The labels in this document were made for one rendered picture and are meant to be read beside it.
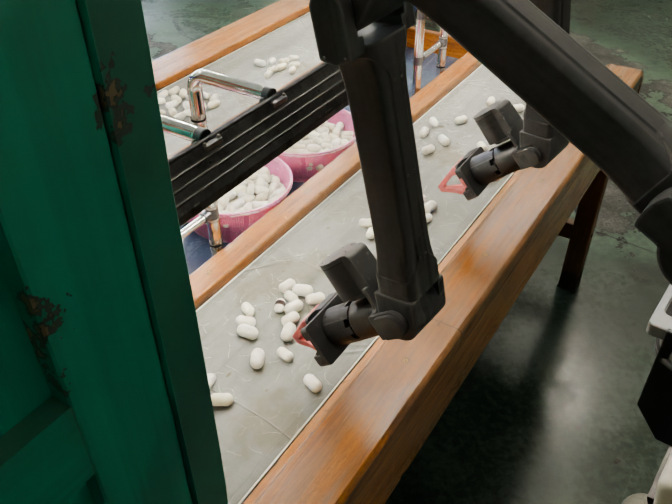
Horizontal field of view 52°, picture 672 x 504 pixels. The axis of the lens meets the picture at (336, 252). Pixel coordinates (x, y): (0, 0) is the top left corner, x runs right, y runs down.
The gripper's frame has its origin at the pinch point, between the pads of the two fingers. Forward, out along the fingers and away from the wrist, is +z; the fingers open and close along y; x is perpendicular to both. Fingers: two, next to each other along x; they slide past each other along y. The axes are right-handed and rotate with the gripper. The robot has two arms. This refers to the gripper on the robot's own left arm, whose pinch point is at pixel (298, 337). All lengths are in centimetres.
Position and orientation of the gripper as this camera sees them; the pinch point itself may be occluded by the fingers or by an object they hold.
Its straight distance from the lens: 105.9
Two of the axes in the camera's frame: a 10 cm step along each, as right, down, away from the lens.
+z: -6.4, 2.7, 7.2
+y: -5.4, 5.1, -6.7
